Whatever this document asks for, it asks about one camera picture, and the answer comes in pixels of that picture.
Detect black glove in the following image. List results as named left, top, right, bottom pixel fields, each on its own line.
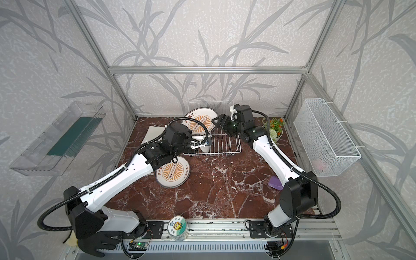
left=78, top=231, right=120, bottom=258

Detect square white plate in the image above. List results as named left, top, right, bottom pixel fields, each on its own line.
left=141, top=126, right=166, bottom=144

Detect right circuit board wires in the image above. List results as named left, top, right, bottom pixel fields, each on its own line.
left=264, top=240, right=290, bottom=257

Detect white pot artificial flowers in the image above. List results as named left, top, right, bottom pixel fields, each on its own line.
left=270, top=118, right=286, bottom=144

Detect round white plate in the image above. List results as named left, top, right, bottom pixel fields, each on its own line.
left=154, top=169, right=166, bottom=187
left=182, top=107, right=218, bottom=136
left=160, top=157, right=190, bottom=189
left=199, top=145, right=211, bottom=153

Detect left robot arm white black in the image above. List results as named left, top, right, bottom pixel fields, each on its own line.
left=37, top=117, right=209, bottom=241

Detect purple scoop pink handle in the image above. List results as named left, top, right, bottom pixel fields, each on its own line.
left=268, top=175, right=284, bottom=191

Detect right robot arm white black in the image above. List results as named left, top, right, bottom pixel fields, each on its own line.
left=212, top=105, right=342, bottom=237

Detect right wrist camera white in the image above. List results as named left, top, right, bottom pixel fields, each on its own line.
left=230, top=104, right=239, bottom=121

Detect pink object in basket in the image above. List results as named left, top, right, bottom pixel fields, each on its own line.
left=312, top=159, right=327, bottom=172

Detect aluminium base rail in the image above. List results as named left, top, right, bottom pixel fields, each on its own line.
left=98, top=219, right=350, bottom=260

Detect round tape roll green label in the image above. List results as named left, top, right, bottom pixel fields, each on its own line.
left=167, top=216, right=190, bottom=241

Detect yellow sponge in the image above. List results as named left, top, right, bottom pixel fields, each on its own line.
left=65, top=234, right=78, bottom=247

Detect clear plastic wall shelf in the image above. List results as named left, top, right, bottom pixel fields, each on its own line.
left=9, top=101, right=106, bottom=177

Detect white wire dish rack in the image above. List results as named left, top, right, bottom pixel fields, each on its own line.
left=182, top=101, right=243, bottom=157

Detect left green circuit board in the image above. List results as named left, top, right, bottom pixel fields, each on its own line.
left=128, top=240, right=150, bottom=251

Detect white mesh wall basket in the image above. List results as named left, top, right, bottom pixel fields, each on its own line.
left=294, top=99, right=361, bottom=177

